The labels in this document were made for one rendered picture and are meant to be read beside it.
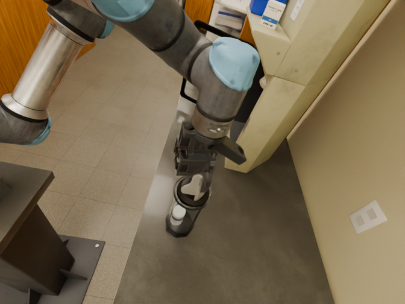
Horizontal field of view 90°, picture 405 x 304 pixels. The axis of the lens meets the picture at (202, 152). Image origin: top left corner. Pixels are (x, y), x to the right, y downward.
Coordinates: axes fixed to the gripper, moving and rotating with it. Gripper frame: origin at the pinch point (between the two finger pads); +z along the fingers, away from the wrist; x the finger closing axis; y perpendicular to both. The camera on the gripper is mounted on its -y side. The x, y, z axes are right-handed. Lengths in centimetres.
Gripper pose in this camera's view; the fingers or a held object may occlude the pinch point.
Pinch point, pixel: (196, 183)
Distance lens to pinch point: 55.3
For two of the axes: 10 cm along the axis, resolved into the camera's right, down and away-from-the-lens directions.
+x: 1.8, 7.5, -6.4
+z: -2.6, 6.6, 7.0
